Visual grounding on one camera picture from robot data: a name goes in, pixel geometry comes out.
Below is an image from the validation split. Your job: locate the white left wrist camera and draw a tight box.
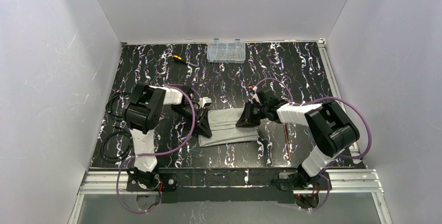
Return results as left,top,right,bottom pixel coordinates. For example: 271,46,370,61
198,97,212,108

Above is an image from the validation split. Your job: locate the grey cloth napkin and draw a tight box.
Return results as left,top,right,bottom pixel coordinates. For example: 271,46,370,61
199,108,259,147

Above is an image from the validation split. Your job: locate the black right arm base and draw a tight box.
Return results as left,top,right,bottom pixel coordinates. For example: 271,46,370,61
272,169,332,193

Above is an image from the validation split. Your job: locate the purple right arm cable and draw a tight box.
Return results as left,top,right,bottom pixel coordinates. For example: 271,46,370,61
252,77,373,211

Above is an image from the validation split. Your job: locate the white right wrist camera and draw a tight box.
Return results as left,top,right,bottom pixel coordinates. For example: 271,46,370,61
250,85,261,104

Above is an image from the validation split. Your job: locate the black copper spoon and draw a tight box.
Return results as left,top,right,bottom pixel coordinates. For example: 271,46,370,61
283,123,291,161

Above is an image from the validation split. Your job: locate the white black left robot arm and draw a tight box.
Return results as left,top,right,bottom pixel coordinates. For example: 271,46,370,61
123,84,212,172

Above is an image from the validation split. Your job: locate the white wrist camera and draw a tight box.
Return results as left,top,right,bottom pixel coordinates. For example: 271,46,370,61
250,85,261,104
198,97,212,108

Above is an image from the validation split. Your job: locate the clear plastic compartment box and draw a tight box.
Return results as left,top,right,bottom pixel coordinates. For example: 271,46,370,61
206,39,245,64

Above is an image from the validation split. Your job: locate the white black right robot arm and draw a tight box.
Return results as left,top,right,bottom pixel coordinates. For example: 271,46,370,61
236,90,360,180

